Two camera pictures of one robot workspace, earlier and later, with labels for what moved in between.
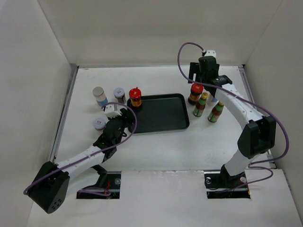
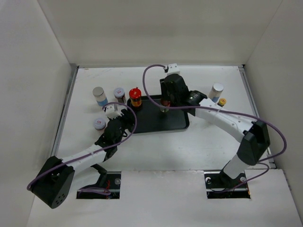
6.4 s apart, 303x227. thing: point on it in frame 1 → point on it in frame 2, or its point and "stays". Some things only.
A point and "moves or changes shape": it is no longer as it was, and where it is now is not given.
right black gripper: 194,69 → 164,89
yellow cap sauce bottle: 200,105 moves or changes shape
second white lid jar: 99,124 stays
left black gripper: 126,117 stays
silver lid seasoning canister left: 101,97 stays
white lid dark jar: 119,93 stays
